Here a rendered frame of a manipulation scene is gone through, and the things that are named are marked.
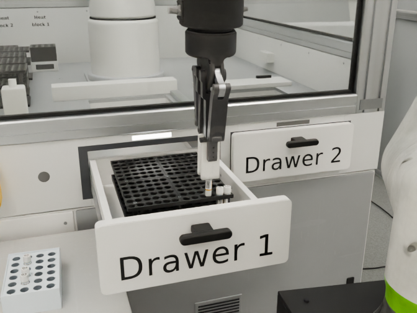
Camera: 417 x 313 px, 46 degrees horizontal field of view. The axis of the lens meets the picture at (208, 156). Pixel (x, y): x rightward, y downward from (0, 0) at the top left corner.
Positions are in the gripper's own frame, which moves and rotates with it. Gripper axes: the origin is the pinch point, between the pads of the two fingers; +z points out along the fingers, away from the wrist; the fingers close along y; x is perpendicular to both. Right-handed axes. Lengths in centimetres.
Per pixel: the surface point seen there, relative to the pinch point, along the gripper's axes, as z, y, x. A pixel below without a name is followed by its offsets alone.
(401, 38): 19, -181, 170
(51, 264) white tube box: 17.6, -2.0, -26.1
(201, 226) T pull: 5.0, 12.5, -4.4
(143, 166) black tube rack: 7.8, -15.3, -8.4
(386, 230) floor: 104, -114, 130
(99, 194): 7.8, -6.2, -17.3
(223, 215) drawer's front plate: 4.3, 11.2, -0.9
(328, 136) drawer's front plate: 7.8, -21.6, 34.2
